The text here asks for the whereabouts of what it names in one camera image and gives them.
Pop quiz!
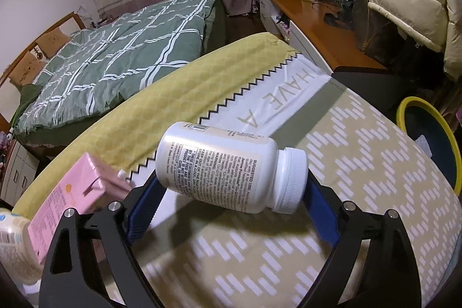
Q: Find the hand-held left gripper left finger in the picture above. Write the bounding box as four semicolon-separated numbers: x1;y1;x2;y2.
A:
38;171;168;308

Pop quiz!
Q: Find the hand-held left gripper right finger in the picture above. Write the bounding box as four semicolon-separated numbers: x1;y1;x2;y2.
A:
299;174;423;308

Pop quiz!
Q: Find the white pill bottle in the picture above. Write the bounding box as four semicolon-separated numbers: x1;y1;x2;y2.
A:
155;121;309;215

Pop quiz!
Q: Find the yellow rimmed trash bin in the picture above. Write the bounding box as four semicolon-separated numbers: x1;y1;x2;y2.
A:
396;97;462;197

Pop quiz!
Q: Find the beige patterned tablecloth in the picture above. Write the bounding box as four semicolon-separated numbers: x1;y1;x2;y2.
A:
11;32;462;308

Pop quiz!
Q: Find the pink strawberry milk carton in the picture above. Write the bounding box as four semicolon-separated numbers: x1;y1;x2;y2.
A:
28;152;135;263

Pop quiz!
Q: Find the white nightstand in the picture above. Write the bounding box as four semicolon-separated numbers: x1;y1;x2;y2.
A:
0;138;40;208

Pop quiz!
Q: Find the white paper cup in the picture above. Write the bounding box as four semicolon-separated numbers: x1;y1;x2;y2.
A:
0;208;42;286

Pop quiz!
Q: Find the black chair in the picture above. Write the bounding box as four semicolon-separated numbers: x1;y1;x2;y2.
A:
331;64;408;107

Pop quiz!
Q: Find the green checked quilt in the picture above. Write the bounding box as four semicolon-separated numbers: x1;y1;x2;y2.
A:
12;0;219;135

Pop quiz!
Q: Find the brown pillow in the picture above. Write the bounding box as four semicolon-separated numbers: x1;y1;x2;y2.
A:
8;52;46;85
35;28;72;58

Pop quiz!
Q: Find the wooden desk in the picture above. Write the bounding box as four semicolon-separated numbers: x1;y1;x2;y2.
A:
258;0;387;74

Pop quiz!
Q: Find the wooden bed headboard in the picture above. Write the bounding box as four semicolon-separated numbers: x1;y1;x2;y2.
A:
0;11;87;121

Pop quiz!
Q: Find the brown handbag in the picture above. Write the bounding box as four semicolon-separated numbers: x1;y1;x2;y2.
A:
352;0;410;58

